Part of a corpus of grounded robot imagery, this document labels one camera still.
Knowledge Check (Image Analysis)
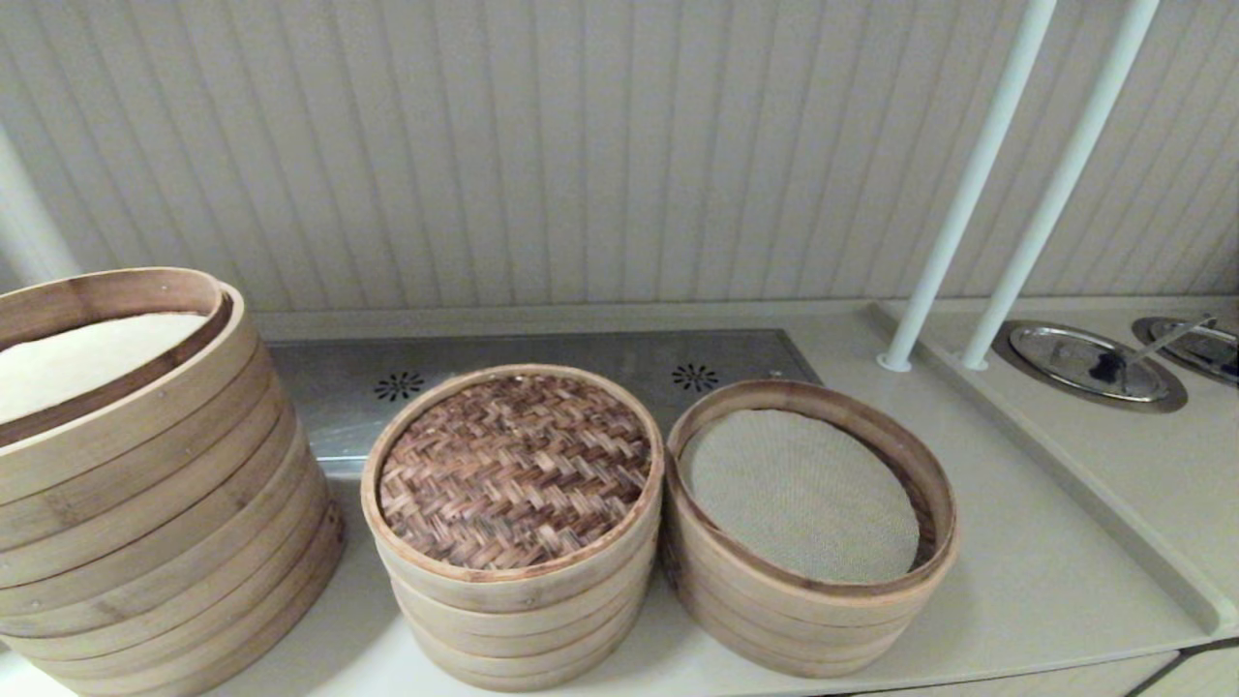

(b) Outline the round steel pot lid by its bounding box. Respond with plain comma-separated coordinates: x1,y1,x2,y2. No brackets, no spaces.
1133,316,1239,388

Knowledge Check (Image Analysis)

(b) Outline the steel ladle handle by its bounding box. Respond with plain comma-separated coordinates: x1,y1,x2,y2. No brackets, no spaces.
1123,315,1220,367

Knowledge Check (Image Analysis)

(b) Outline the white steamer liner cloth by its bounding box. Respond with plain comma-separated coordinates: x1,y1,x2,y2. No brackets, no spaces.
0,310,209,427

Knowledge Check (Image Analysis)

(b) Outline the large bamboo steamer stack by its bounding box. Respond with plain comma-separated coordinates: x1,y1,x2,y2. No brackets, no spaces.
0,267,347,697

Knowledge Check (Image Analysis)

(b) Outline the cloth-lined bamboo steamer stack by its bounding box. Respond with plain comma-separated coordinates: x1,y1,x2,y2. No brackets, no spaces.
663,378,960,680

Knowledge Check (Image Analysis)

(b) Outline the beige steamer liner cloth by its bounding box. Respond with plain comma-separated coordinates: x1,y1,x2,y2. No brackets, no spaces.
678,409,922,586

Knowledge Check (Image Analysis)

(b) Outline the round steel lid black knob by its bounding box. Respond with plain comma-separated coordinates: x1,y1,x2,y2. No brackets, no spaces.
992,319,1191,413

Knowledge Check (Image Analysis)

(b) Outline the woven bamboo steamer lid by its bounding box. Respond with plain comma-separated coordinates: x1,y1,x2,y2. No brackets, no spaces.
360,363,668,586

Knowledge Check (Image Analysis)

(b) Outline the stainless steel vent panel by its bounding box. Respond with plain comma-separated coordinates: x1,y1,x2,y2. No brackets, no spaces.
263,329,824,477

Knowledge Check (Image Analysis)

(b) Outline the white metal pole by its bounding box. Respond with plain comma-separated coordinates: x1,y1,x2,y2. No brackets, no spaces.
958,0,1163,373
876,0,1062,375

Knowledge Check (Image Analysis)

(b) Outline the white cabinet door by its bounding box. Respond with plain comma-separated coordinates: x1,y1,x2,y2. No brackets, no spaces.
1152,641,1239,697

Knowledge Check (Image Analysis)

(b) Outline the small slatted bamboo steamer stack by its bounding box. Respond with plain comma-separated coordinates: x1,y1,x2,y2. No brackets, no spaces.
379,528,661,694

